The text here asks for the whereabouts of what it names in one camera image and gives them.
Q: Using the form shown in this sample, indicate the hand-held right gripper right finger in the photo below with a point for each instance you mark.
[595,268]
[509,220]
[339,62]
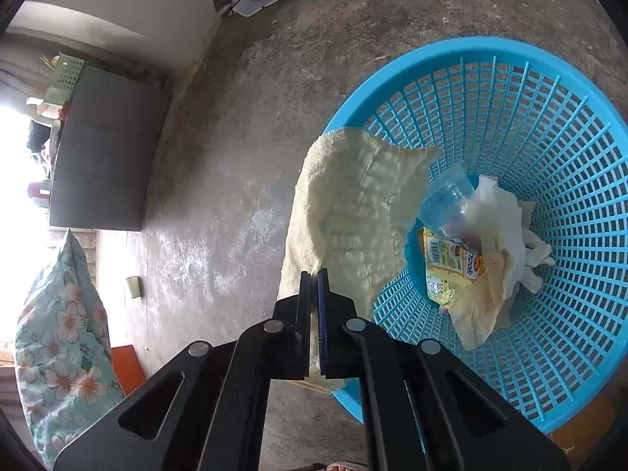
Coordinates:
[323,294]

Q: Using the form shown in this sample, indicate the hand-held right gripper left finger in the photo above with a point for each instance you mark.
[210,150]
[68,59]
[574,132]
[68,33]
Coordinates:
[305,284]

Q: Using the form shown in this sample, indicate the grey curtain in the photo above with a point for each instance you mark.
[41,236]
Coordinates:
[117,71]

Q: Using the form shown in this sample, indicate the grey bedside cabinet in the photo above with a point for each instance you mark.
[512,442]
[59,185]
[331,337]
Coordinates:
[103,157]

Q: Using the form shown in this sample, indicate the pink slipper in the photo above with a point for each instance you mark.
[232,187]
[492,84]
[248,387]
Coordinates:
[346,466]

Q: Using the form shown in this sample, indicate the white paper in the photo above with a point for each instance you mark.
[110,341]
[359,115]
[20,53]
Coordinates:
[500,216]

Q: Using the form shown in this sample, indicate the orange board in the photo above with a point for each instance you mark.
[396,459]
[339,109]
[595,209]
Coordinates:
[126,368]

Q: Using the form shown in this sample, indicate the pale yellow fluffy cloth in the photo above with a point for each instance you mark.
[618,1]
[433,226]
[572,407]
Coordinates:
[353,196]

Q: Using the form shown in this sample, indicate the small green cup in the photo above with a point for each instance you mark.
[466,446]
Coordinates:
[132,288]

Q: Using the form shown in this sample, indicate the clear plastic cup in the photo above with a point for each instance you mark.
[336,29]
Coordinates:
[444,196]

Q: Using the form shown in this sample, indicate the floral teal blanket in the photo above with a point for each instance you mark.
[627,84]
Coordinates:
[59,363]

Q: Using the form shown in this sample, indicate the yellow snack packet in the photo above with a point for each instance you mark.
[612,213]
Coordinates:
[441,265]

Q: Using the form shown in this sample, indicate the blue plastic waste basket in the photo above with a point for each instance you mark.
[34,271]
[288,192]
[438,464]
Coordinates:
[564,122]

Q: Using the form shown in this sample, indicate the green plastic basket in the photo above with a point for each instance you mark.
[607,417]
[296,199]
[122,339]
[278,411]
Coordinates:
[68,76]

